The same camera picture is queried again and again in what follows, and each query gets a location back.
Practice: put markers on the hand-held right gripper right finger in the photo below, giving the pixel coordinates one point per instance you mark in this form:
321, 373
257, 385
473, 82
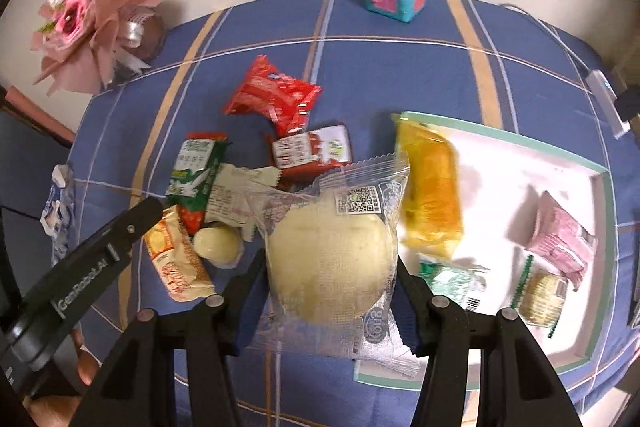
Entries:
415, 332

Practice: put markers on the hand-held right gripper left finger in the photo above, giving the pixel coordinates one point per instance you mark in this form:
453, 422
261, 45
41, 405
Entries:
247, 317

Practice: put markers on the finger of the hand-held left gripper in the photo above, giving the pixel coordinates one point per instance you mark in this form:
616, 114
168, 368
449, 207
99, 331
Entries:
137, 224

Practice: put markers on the pale yellow cracker packet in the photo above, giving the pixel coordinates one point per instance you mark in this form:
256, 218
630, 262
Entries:
172, 257

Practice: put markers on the green white snack packet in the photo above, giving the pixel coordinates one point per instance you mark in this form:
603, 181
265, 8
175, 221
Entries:
192, 162
450, 279

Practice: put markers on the small round yellow pastry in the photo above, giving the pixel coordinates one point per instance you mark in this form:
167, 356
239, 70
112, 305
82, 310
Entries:
215, 244

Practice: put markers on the white green edged packet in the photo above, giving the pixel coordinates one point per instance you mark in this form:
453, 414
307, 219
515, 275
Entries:
230, 197

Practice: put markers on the large round bun packet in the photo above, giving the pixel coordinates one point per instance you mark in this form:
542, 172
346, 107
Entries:
330, 257

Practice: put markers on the green edged round pastry packet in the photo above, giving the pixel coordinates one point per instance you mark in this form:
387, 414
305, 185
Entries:
542, 294

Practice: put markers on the yellow snack packet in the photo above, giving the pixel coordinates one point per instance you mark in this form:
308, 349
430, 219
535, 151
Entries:
432, 187

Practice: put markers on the teal rimmed white tray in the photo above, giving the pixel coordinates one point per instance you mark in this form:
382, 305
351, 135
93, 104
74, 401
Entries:
500, 187

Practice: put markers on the pink snack packet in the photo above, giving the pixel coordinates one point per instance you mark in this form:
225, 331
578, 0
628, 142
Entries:
560, 239

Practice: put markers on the red brown snack packet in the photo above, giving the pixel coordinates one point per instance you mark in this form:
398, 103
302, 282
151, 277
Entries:
310, 149

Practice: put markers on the bright red snack packet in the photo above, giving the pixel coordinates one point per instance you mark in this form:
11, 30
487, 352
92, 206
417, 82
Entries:
270, 94

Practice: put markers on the blue white tissue packet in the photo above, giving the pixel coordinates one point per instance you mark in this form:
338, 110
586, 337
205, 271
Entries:
55, 212

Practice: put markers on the dark cabinet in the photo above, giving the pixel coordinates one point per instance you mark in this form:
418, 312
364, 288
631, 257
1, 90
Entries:
20, 187

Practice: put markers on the brown round box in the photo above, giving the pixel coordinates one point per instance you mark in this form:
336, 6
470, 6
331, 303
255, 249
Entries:
152, 39

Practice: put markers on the blue plaid tablecloth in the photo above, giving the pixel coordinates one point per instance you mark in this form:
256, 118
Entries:
400, 72

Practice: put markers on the white power strip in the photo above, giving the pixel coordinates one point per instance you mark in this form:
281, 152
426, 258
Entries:
607, 102

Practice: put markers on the black charger plug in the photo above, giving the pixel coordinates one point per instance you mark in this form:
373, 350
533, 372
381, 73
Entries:
631, 104

